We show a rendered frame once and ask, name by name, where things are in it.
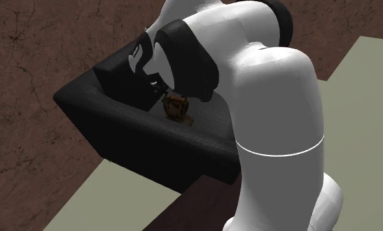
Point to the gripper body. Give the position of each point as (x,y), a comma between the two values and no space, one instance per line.
(158,86)

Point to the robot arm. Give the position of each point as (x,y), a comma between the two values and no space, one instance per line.
(274,105)

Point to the brown figure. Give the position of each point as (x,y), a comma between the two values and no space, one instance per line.
(176,107)

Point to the black sofa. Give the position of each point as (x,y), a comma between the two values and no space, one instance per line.
(130,137)

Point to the beige floor rug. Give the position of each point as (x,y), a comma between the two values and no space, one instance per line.
(357,128)

